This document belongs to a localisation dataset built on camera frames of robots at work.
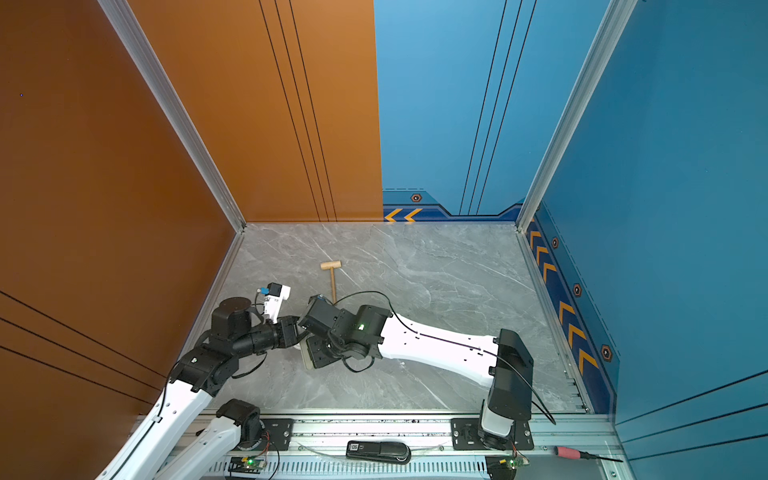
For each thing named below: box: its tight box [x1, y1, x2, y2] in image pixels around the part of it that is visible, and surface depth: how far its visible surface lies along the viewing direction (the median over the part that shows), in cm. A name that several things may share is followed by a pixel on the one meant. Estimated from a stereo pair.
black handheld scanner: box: [346, 441, 411, 464], surface depth 70 cm
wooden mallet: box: [320, 260, 342, 305], surface depth 107 cm
